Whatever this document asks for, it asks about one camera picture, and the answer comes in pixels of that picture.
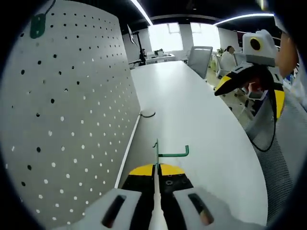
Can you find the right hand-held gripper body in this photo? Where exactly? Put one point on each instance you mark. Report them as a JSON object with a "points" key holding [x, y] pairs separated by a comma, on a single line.
{"points": [[261, 52]]}

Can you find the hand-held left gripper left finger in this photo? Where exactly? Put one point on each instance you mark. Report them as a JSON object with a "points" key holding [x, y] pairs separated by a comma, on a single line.
{"points": [[139, 184]]}

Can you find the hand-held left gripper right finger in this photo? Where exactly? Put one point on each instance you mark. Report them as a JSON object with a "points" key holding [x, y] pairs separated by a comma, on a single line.
{"points": [[175, 187]]}

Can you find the green hook assembly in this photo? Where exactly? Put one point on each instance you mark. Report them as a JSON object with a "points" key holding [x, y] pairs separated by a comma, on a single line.
{"points": [[172, 155], [37, 26]]}

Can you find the white perforated mounting plate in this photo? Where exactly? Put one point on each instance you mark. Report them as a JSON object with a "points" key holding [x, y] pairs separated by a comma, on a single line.
{"points": [[72, 107]]}

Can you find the person's right hand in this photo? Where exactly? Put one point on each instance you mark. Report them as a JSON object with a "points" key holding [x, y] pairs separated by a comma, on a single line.
{"points": [[254, 86]]}

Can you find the grey high-back office chair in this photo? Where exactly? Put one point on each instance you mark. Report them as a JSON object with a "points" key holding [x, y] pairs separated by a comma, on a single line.
{"points": [[200, 62]]}

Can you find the long ceiling light strip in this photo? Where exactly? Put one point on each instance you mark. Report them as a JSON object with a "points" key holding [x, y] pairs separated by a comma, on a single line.
{"points": [[141, 12], [242, 18]]}

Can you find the black tripod stand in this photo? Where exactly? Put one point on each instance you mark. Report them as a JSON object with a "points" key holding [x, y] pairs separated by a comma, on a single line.
{"points": [[141, 56]]}

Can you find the tripod-mounted monitor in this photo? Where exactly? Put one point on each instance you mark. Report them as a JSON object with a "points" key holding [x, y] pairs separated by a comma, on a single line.
{"points": [[130, 36]]}

